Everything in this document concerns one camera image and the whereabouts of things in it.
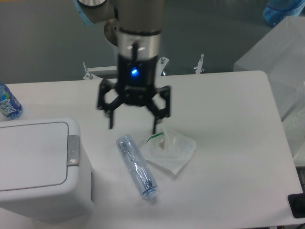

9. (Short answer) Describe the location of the blue plastic bag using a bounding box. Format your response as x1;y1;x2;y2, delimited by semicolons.
263;0;305;28

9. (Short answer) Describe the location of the empty clear plastic bottle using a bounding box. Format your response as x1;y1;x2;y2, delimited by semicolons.
116;135;158;203

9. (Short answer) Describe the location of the white push-lid trash can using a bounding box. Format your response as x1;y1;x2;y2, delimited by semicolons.
0;117;94;220

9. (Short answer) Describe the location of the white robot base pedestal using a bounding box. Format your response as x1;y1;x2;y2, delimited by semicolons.
82;56;170;80

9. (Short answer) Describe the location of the black device at table edge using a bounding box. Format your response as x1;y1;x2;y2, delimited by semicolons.
288;193;305;219

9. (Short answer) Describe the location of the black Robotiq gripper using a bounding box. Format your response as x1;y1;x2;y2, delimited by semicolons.
97;55;172;134

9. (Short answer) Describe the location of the crumpled clear plastic bag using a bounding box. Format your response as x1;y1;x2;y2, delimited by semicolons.
141;127;196;175

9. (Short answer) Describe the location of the blue labelled water bottle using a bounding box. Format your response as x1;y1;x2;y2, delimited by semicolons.
0;83;23;120

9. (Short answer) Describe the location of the silver table clamp bolt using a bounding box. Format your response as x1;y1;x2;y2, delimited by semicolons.
193;54;205;74

